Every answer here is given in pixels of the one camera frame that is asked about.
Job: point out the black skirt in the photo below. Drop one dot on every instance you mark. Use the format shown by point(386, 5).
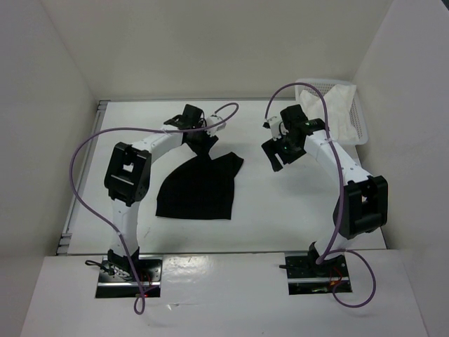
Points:
point(202, 188)

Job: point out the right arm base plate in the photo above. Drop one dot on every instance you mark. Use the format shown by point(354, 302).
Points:
point(305, 277)

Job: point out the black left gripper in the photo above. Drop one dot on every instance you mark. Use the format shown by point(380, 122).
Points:
point(203, 149)

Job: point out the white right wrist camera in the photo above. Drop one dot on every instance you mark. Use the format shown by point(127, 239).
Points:
point(275, 125)

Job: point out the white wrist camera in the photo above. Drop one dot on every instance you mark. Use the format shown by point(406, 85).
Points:
point(275, 125)
point(213, 124)

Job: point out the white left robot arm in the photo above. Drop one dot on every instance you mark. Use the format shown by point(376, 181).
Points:
point(127, 178)

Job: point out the white skirt in basket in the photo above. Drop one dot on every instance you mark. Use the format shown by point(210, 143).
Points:
point(339, 99)

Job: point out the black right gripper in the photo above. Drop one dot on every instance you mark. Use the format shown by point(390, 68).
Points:
point(271, 147)

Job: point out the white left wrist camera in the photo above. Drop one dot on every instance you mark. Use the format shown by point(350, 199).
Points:
point(213, 124)

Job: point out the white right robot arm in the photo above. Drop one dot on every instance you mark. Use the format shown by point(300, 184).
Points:
point(362, 202)

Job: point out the white plastic basket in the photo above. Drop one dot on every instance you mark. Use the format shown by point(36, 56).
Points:
point(356, 112)

